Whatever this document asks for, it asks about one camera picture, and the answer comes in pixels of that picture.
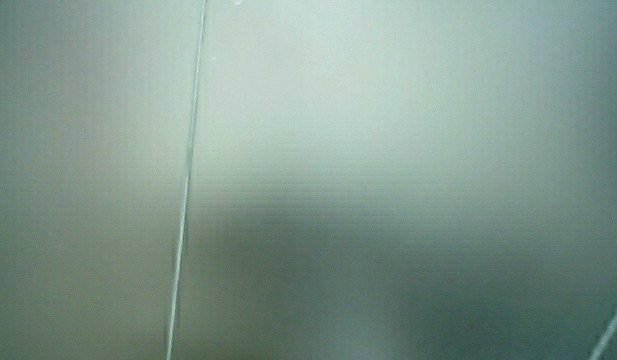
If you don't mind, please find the thin white cord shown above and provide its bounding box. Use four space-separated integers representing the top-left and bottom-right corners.
164 0 209 360
587 293 617 360

